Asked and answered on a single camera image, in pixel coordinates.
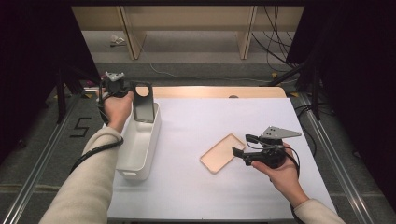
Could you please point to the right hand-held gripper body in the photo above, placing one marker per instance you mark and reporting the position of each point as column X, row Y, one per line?
column 280, row 133

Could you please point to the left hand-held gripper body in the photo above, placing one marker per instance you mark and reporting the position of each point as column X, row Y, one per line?
column 114, row 87

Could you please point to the beige phone case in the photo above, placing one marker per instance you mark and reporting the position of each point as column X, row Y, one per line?
column 221, row 154

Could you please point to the long white plastic container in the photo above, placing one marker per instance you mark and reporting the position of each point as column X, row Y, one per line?
column 137, row 146

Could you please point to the person's left hand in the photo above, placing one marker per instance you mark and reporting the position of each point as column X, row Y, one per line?
column 117, row 110

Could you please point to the person's right hand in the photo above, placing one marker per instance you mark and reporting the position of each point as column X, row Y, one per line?
column 286, row 179

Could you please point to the pink packet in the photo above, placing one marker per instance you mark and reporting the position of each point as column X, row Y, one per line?
column 91, row 83

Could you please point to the crumpled white paper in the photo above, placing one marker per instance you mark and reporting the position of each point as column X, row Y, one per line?
column 117, row 40

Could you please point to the black metal stand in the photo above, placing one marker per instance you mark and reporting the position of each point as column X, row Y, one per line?
column 60, row 99
column 316, row 99

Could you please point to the white table mat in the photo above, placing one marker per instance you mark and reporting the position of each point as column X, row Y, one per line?
column 186, row 193

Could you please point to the black curtain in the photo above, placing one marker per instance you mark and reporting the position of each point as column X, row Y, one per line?
column 34, row 62
column 358, row 77

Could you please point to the light wooden desk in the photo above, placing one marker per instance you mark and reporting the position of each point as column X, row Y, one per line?
column 186, row 18

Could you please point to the metal floor rail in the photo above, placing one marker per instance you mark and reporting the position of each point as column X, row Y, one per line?
column 34, row 177
column 342, row 174

